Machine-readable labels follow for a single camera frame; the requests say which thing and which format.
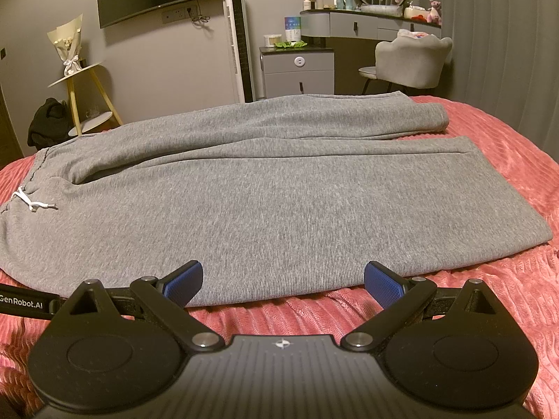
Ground grey sweatpants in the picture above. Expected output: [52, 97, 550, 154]
[1, 92, 552, 307]

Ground pink ribbed bed blanket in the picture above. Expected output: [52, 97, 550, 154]
[1, 93, 552, 418]

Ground black bag on floor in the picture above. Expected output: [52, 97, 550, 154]
[28, 97, 74, 150]

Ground yellow legged side table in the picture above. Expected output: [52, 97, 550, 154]
[48, 63, 123, 137]

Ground grey upholstered chair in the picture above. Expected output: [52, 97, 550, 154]
[358, 34, 454, 95]

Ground grey bedside cabinet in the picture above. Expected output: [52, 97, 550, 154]
[260, 46, 334, 98]

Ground green item on cabinet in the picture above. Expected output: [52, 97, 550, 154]
[274, 41, 307, 49]

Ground cream wrapped flower bouquet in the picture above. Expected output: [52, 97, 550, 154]
[47, 14, 84, 77]

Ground grey vanity desk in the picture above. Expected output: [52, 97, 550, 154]
[299, 9, 442, 41]

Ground white round container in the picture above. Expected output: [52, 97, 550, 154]
[263, 34, 282, 47]

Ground pink plush toy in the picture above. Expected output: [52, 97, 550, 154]
[427, 0, 442, 27]

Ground blue white box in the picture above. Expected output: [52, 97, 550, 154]
[284, 15, 301, 43]

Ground white folded panel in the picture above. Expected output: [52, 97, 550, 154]
[223, 0, 255, 103]

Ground black GenRobot strap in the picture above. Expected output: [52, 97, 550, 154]
[0, 283, 63, 320]

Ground wall power outlet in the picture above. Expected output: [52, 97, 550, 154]
[161, 5, 199, 24]

